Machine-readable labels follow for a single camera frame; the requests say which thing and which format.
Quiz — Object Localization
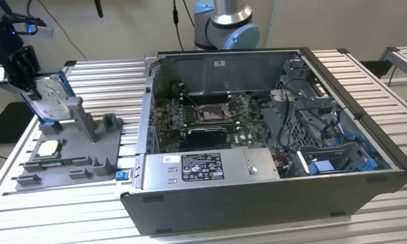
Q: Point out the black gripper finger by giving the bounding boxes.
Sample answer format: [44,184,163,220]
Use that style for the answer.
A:
[0,73,32,94]
[8,45,44,101]

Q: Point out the hard disk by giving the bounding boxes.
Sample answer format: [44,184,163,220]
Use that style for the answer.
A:
[20,70,76,127]

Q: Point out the metal disk bay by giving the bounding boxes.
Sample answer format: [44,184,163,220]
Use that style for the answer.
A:
[291,141,378,179]

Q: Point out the black mat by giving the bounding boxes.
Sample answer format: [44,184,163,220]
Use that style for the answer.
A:
[0,101,37,144]

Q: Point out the silver CPU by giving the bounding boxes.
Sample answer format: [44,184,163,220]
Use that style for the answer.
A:
[33,138,68,160]

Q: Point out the gray parts rack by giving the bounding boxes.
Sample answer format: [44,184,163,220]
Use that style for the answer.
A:
[14,96,125,191]

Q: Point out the green RAM stick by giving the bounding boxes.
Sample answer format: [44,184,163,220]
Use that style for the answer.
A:
[38,157,89,168]

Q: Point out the black RAM slots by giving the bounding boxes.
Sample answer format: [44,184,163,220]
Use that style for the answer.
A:
[181,90,233,100]
[183,121,240,129]

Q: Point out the silver power supply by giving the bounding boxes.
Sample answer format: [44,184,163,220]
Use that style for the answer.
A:
[135,147,280,191]

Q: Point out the CPU socket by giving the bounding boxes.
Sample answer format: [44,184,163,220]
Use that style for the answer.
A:
[195,101,232,123]

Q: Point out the green motherboard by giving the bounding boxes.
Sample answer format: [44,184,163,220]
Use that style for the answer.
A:
[152,93,283,154]

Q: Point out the black PC case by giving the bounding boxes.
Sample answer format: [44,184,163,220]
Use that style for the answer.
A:
[120,47,407,236]

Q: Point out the perforated metal drive cage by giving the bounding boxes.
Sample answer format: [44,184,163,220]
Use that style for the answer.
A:
[267,73,340,154]

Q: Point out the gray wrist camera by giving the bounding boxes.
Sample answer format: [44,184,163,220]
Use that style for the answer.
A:
[12,14,54,40]

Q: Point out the black hanging cable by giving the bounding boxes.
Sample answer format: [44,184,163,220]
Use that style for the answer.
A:
[172,0,185,51]

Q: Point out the black wire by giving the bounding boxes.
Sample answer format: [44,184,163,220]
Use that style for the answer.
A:
[276,77,328,155]

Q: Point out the blue wire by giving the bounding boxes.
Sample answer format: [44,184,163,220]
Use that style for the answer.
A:
[335,131,374,160]

